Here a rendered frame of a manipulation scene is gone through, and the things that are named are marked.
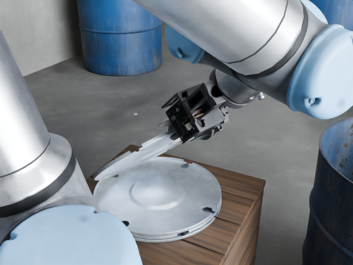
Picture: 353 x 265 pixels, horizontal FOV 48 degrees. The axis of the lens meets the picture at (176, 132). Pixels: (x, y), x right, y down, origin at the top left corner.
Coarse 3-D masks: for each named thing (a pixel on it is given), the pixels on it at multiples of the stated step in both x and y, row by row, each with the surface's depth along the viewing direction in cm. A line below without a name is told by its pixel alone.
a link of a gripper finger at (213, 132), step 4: (220, 124) 66; (216, 128) 66; (220, 128) 66; (204, 132) 68; (208, 132) 67; (212, 132) 66; (216, 132) 67; (200, 136) 69; (204, 136) 68; (208, 136) 67; (212, 136) 67; (192, 140) 71
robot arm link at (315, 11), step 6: (300, 0) 46; (306, 0) 47; (306, 6) 46; (312, 6) 47; (312, 12) 46; (318, 12) 47; (318, 18) 47; (324, 18) 47; (246, 84) 52; (258, 90) 53
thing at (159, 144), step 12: (168, 132) 72; (144, 144) 71; (156, 144) 75; (168, 144) 91; (120, 156) 72; (132, 156) 75; (144, 156) 90; (156, 156) 99; (108, 168) 75; (120, 168) 85
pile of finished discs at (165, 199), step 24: (144, 168) 98; (168, 168) 98; (192, 168) 98; (96, 192) 90; (120, 192) 90; (144, 192) 89; (168, 192) 89; (192, 192) 90; (216, 192) 90; (120, 216) 82; (144, 216) 82; (168, 216) 82; (192, 216) 82; (144, 240) 78; (168, 240) 78
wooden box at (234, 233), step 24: (216, 168) 102; (240, 192) 93; (216, 216) 85; (240, 216) 85; (192, 240) 79; (216, 240) 79; (240, 240) 85; (144, 264) 73; (168, 264) 73; (192, 264) 73; (216, 264) 73; (240, 264) 91
